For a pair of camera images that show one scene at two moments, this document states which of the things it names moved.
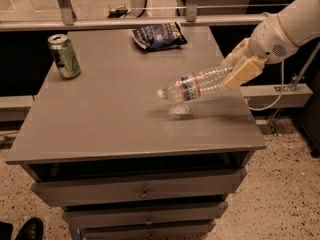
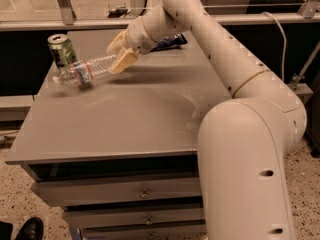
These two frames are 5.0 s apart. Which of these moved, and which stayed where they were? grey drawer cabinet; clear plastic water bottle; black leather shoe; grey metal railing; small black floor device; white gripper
Moved: clear plastic water bottle; white gripper
Stayed: grey metal railing; small black floor device; grey drawer cabinet; black leather shoe
